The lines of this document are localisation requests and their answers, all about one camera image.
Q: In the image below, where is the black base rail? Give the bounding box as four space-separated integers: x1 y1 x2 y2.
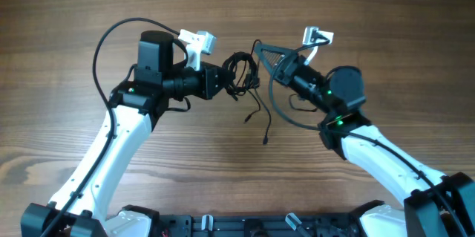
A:
157 213 366 237

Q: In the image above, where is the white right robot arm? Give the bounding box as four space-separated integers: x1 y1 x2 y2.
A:
253 42 474 236

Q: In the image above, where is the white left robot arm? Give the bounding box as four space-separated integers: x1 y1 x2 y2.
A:
20 30 234 236

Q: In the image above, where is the black cable bundle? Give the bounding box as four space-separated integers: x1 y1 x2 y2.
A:
221 39 272 146

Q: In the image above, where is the black right camera cable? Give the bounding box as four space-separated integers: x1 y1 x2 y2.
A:
267 32 468 237

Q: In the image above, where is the black left camera cable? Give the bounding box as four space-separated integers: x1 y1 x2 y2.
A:
39 16 181 237

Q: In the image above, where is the black camera cable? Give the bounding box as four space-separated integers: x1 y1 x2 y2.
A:
39 16 181 237
267 32 468 237

